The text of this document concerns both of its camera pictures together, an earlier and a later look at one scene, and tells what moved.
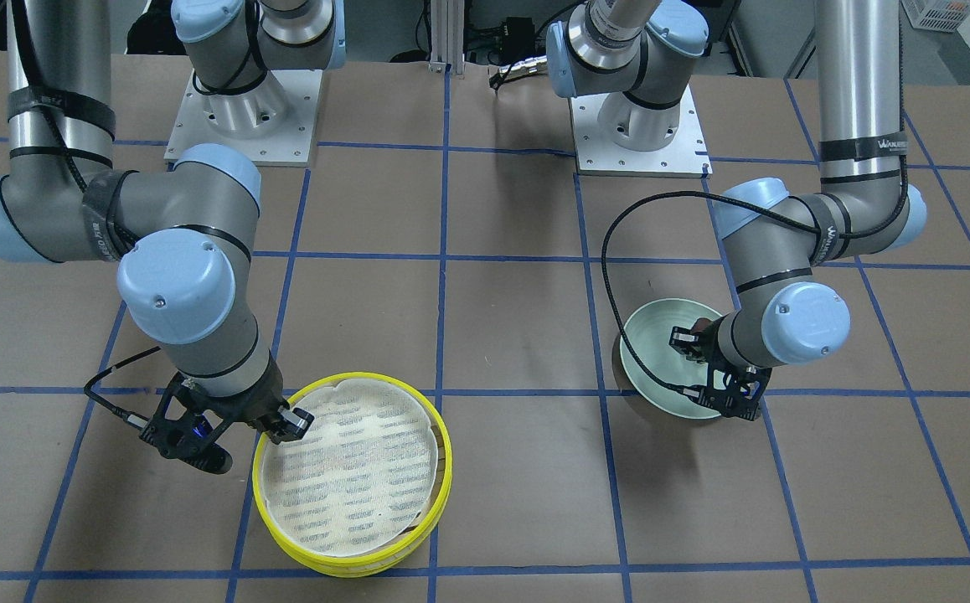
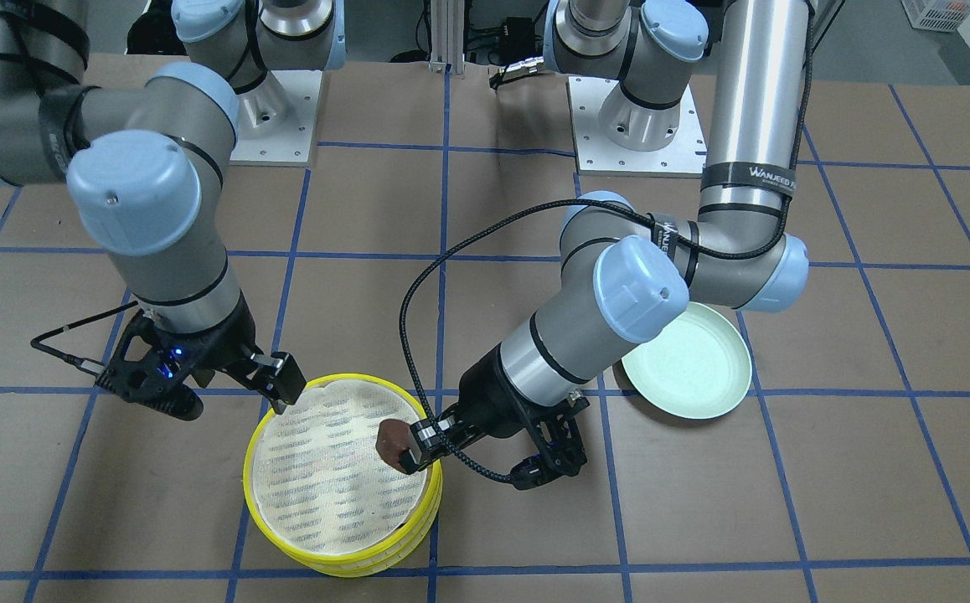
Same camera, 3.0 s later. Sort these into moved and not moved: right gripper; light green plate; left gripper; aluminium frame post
Moved: right gripper; left gripper
Not moved: light green plate; aluminium frame post
